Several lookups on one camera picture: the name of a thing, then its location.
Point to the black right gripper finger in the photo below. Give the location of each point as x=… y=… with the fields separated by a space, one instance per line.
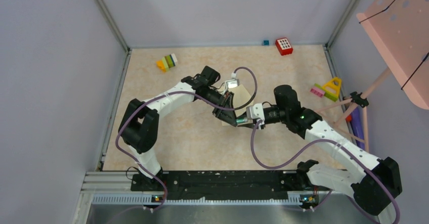
x=252 y=125
x=249 y=115

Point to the cream yellow envelope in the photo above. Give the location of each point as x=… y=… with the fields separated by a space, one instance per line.
x=241 y=96

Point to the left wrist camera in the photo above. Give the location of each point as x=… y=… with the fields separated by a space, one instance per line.
x=233 y=82

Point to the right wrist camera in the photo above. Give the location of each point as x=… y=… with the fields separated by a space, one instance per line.
x=258 y=111

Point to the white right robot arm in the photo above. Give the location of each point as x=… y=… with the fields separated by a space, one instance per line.
x=335 y=142

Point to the pink music stand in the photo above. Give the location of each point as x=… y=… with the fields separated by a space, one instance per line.
x=385 y=49

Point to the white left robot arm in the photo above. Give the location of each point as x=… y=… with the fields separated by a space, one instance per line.
x=140 y=123

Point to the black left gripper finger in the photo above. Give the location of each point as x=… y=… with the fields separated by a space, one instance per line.
x=229 y=105
x=228 y=117

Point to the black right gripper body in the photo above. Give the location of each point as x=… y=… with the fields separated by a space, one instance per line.
x=275 y=114

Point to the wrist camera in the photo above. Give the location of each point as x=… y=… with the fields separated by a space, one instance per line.
x=233 y=82
x=258 y=111

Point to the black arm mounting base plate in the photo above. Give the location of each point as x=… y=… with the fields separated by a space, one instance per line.
x=239 y=185

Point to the red grid toy block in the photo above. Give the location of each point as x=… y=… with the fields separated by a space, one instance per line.
x=284 y=46

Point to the yellow triangle toy block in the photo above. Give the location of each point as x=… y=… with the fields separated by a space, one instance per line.
x=332 y=89

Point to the pink toy brick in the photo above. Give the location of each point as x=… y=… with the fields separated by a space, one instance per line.
x=317 y=90

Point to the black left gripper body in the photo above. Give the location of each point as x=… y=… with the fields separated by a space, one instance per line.
x=214 y=97

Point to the purple rolled mat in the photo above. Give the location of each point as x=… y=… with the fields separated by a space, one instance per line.
x=356 y=124

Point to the striped toy block stack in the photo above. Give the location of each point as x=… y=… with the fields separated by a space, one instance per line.
x=167 y=62

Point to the aluminium frame rail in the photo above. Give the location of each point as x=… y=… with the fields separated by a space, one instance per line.
x=310 y=194

